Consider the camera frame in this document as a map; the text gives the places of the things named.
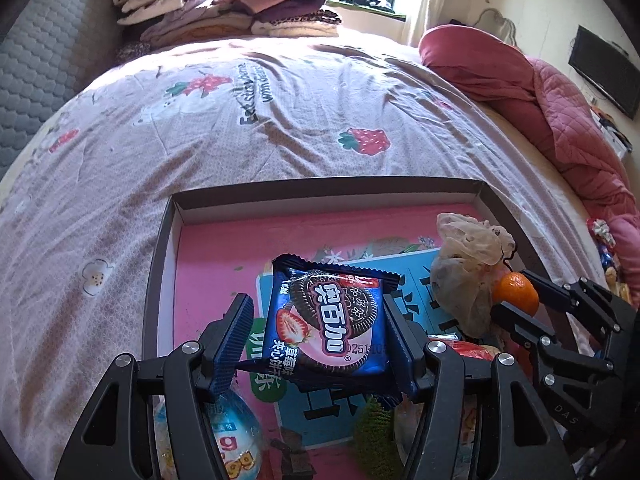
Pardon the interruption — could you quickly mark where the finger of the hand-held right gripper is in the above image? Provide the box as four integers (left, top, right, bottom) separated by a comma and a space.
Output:
490, 301, 616, 376
520, 270, 623, 333

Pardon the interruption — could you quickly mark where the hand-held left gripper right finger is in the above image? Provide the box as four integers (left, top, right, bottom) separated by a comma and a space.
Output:
382, 304, 578, 480

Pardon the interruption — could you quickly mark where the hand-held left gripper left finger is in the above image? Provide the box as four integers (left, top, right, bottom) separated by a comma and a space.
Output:
54, 293, 255, 480

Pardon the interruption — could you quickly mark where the orange mandarin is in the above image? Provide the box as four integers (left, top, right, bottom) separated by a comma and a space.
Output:
492, 271, 541, 316

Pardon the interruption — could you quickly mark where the surprise egg toy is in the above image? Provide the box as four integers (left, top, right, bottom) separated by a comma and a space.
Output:
392, 337, 501, 461
152, 390, 263, 480

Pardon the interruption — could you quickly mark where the green fuzzy ring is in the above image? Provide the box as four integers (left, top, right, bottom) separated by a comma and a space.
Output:
354, 395, 401, 461

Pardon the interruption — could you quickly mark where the white cloth pouch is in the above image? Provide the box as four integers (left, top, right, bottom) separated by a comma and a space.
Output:
431, 212, 517, 338

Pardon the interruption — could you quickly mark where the blue cookie packet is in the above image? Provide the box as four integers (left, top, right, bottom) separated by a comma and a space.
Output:
235, 254, 416, 408

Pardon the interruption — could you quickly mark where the shallow brown cardboard box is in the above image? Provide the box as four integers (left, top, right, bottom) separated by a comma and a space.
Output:
141, 177, 576, 480

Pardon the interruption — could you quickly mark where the small plush doll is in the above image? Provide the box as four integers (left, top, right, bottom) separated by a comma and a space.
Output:
587, 217, 623, 283

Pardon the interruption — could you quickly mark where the white drawer cabinet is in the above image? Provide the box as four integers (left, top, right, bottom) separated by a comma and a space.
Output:
592, 110, 633, 156

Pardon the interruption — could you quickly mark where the pink quilted blanket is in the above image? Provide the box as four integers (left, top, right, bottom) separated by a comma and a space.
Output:
418, 25, 640, 306

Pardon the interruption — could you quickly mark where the black flat television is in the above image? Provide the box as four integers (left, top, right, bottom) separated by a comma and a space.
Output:
569, 25, 640, 121

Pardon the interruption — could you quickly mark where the white metal chair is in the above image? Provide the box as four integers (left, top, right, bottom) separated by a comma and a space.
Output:
475, 7, 518, 43

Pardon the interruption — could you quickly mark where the cream curtain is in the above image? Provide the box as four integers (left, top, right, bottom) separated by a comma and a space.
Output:
405, 0, 456, 46

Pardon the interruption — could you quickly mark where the grey quilted headboard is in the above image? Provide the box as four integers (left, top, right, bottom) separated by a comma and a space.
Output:
0, 0, 126, 181

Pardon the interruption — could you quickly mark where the pile of folded clothes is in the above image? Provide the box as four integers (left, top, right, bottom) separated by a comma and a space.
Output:
106, 0, 343, 43

